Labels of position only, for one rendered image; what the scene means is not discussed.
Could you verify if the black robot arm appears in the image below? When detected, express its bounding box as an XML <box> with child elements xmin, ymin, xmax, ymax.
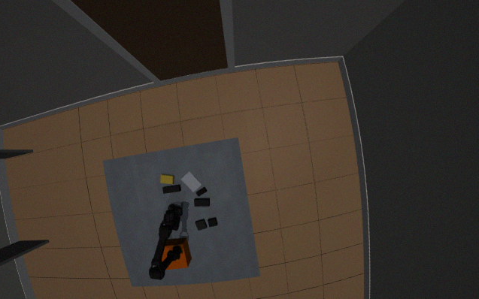
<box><xmin>149</xmin><ymin>210</ymin><xmax>183</xmax><ymax>280</ymax></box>

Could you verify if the yellow rectangular block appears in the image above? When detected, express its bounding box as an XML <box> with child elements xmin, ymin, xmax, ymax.
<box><xmin>160</xmin><ymin>174</ymin><xmax>174</xmax><ymax>184</ymax></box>

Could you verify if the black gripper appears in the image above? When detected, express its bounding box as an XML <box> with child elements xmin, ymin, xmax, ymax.
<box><xmin>172</xmin><ymin>206</ymin><xmax>183</xmax><ymax>231</ymax></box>

